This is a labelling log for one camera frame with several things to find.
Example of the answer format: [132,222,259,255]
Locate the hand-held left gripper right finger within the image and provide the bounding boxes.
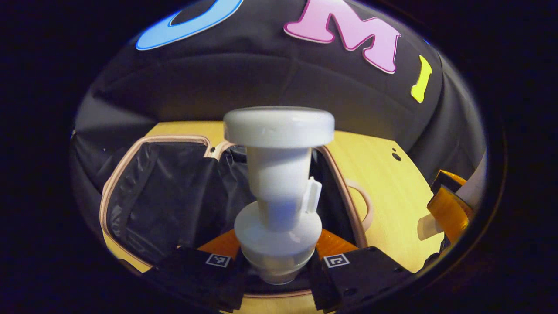
[310,229,415,313]

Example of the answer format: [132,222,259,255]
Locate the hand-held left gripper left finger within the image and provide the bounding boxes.
[144,229,247,313]

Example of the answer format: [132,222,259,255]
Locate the white pump bottle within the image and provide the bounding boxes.
[223,106,335,285]

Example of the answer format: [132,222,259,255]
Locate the pink suitcase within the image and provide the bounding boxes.
[99,134,374,299]

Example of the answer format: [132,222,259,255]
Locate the black backdrop cloth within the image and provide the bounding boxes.
[72,0,487,210]

